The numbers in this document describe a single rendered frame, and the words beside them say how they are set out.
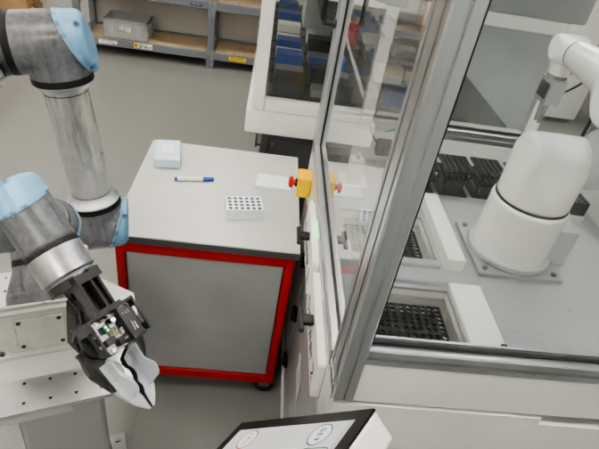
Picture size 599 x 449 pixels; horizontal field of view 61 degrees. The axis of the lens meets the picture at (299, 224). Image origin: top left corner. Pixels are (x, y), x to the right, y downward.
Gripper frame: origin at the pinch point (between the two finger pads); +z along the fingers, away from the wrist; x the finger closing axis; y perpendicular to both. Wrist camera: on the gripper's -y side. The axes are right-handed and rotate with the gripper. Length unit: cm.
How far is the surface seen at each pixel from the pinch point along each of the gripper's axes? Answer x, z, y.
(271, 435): 9.6, 14.7, 7.7
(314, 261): 62, 4, -18
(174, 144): 93, -52, -81
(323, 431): 9.5, 14.7, 19.3
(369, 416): 11.9, 14.9, 26.0
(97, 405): 15, 6, -65
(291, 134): 134, -34, -64
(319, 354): 37.6, 17.4, -7.0
